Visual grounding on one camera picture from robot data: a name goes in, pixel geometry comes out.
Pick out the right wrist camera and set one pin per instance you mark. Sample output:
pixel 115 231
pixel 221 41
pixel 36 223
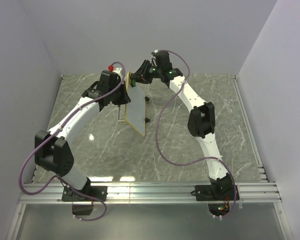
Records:
pixel 155 52

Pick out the green whiteboard eraser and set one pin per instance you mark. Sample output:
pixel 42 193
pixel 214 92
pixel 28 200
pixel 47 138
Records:
pixel 133 83

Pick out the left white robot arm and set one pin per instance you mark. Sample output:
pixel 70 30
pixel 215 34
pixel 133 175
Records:
pixel 53 146

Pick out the aluminium right side rail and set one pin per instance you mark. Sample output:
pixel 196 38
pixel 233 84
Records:
pixel 260 166

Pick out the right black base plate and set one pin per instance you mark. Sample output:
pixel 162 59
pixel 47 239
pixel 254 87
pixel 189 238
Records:
pixel 214 192

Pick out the yellow framed whiteboard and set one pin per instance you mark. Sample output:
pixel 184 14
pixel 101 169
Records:
pixel 134 111

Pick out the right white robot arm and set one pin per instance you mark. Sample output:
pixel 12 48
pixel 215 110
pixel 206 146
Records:
pixel 201 121

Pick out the aluminium front rail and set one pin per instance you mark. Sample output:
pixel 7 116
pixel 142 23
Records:
pixel 157 193

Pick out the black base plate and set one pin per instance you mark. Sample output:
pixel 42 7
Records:
pixel 89 193
pixel 214 192

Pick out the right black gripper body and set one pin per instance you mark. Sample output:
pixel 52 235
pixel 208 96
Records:
pixel 154 72

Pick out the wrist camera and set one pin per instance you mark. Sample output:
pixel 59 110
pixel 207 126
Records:
pixel 118 70
pixel 155 52

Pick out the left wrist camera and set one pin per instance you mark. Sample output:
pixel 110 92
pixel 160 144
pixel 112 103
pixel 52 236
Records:
pixel 118 70

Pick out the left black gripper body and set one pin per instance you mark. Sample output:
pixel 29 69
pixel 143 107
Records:
pixel 122 95

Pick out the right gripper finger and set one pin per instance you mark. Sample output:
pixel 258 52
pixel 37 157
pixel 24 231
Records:
pixel 144 80
pixel 143 71

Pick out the aluminium rail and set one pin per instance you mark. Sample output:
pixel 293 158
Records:
pixel 260 166
pixel 157 193

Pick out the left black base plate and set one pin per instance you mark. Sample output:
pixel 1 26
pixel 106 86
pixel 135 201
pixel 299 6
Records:
pixel 89 193

